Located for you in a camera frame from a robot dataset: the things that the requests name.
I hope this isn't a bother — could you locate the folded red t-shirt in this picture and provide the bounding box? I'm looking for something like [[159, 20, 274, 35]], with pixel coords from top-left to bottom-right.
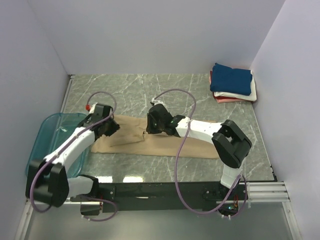
[[209, 70, 213, 85]]

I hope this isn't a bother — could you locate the folded pink t-shirt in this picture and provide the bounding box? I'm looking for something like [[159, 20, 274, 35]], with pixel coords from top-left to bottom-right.
[[213, 96, 244, 104]]

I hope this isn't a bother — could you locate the folded white t-shirt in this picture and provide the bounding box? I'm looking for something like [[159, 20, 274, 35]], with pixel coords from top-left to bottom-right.
[[212, 71, 257, 102]]

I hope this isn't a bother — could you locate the beige t-shirt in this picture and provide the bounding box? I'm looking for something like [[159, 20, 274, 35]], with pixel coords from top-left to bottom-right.
[[91, 115, 219, 159]]

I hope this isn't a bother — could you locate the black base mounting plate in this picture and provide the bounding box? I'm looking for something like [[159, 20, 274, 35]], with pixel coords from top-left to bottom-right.
[[71, 181, 248, 215]]

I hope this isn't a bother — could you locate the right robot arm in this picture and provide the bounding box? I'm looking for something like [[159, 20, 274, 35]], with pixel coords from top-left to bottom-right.
[[146, 103, 252, 189]]

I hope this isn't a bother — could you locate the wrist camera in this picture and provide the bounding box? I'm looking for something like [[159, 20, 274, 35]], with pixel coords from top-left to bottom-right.
[[85, 102, 98, 114], [150, 98, 164, 106]]

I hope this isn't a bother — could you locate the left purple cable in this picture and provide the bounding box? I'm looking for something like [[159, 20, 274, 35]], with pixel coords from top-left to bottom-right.
[[29, 91, 118, 223]]

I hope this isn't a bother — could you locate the folded blue t-shirt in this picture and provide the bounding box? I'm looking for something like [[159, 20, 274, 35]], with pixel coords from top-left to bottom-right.
[[210, 63, 252, 96]]

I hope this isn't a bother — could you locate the purple cable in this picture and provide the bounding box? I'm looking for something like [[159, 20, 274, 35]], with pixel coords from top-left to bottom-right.
[[153, 89, 250, 220], [29, 91, 118, 223]]

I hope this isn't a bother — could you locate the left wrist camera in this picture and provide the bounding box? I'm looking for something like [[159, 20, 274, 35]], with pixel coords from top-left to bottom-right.
[[85, 102, 98, 114]]

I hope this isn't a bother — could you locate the teal plastic bin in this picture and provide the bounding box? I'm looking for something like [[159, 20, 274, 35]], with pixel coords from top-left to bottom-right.
[[25, 112, 86, 174]]

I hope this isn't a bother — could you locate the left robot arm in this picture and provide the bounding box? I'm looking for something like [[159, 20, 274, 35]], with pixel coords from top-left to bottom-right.
[[25, 103, 120, 208]]

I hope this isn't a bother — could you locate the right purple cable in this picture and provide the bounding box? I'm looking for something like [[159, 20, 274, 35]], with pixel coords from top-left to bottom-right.
[[153, 89, 250, 220]]

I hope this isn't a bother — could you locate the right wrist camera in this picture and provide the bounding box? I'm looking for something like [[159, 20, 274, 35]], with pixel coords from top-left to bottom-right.
[[150, 98, 164, 106]]

